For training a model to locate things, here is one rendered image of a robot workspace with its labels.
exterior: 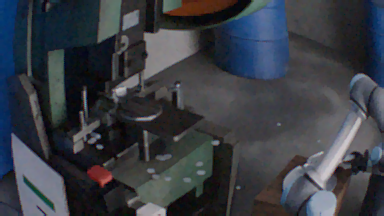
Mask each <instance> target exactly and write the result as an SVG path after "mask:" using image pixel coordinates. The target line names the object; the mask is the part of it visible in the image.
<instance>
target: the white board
mask: <svg viewBox="0 0 384 216"><path fill-rule="evenodd" d="M11 137H12V149H13V159H14V167H15V171H16V178H17V184H18V190H19V195H20V200H21V205H22V210H23V214H24V216H69V212H68V207H67V206H68V205H67V200H66V195H65V186H64V180H63V177H62V176H61V175H60V174H59V173H57V172H56V171H55V170H54V169H53V168H51V166H50V165H48V164H47V163H46V162H44V161H43V160H42V158H41V157H39V156H37V154H36V153H35V152H34V151H32V150H31V149H30V148H29V147H28V146H27V145H26V144H25V143H24V142H22V141H21V140H20V139H19V138H18V137H16V136H15V135H14V134H13V133H11Z"/></svg>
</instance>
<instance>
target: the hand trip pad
mask: <svg viewBox="0 0 384 216"><path fill-rule="evenodd" d="M87 174H88V176H89V177H90V178H91V179H94V180H95V181H97V182H98V183H99V185H100V186H102V187H104V184H105V182H106V183H107V181H109V180H112V174H111V172H109V171H107V170H105V169H103V168H102V167H99V166H97V165H96V166H94V167H92V168H91V169H89V170H88V171H87Z"/></svg>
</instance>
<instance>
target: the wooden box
mask: <svg viewBox="0 0 384 216"><path fill-rule="evenodd" d="M307 159H308V158H307V157H303V156H300V155H298V154H296V155H295V156H294V157H293V158H292V160H291V161H290V162H289V163H288V165H287V166H286V167H284V169H283V170H282V171H281V172H280V173H279V174H278V176H277V177H276V178H274V179H273V180H272V181H271V183H270V184H269V185H268V186H267V187H265V188H264V189H263V190H262V192H261V193H260V194H258V195H257V196H256V197H255V198H254V203H253V207H252V211H251V216H290V215H289V214H288V213H287V212H285V209H283V207H282V206H281V203H280V202H281V196H282V194H283V192H284V191H283V184H284V179H285V178H286V176H287V175H288V174H289V172H291V171H292V170H293V169H295V168H297V167H299V166H300V167H303V166H304V165H305V164H308V163H307ZM349 170H350V169H344V167H341V166H340V167H339V166H336V169H335V170H334V172H335V173H336V175H337V182H336V185H335V187H334V188H333V190H332V191H331V192H332V193H333V194H334V195H335V198H336V206H335V211H334V214H333V215H332V216H339V213H340V210H341V207H342V205H343V202H344V199H345V196H346V193H347V189H348V186H349V182H350V179H351V175H349V173H350V171H349Z"/></svg>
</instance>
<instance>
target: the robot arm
mask: <svg viewBox="0 0 384 216"><path fill-rule="evenodd" d="M349 96H350V99H349V109H348V110H347V112H346V114H345V116H344V118H343V120H342V122H341V124H339V127H338V128H337V131H336V132H335V133H334V136H333V137H332V139H331V141H330V142H329V144H328V146H327V147H326V149H325V150H324V152H323V153H322V155H321V156H320V158H319V159H318V161H317V163H316V164H315V165H314V167H313V168H312V169H311V170H308V171H306V172H305V173H304V175H303V176H297V177H296V178H294V179H292V181H291V182H290V183H289V184H288V185H287V187H286V189H285V190H284V192H283V194H282V196H281V202H280V203H281V206H282V207H283V209H285V212H287V213H288V214H289V215H290V216H332V215H333V214H334V211H335V206H336V198H335V195H334V194H333V193H332V192H329V191H328V192H326V190H325V191H324V189H325V186H326V184H325V183H326V182H327V181H328V178H330V175H331V174H332V173H333V172H334V170H335V169H336V166H338V164H339V162H340V161H341V159H342V157H343V156H344V154H345V152H346V151H347V150H348V147H349V146H350V144H351V143H352V141H353V139H354V137H355V135H356V134H357V131H358V130H359V128H360V126H361V125H362V123H363V122H366V121H367V119H368V118H369V116H370V117H371V118H373V119H374V120H375V122H376V123H377V124H378V130H379V131H380V133H381V139H382V147H383V152H382V149H381V148H380V147H375V148H374V149H373V150H372V152H371V154H370V156H369V150H368V149H366V150H365V152H364V156H363V154H361V153H360V152H358V151H354V152H352V153H350V154H348V155H346V156H345V157H343V160H344V161H345V162H343V163H344V164H345V166H344V169H348V168H349V167H350V170H349V171H350V173H349V175H357V174H358V173H359V171H362V172H363V173H365V172H367V173H371V174H378V175H379V174H380V175H384V89H382V88H381V87H379V86H378V85H377V84H375V83H374V82H373V81H372V80H370V78H369V77H367V76H365V75H363V74H358V75H356V76H355V77H354V78H353V80H352V81H351V83H350V90H349ZM364 158H365V160H364ZM348 160H350V161H348ZM352 173H355V174H352Z"/></svg>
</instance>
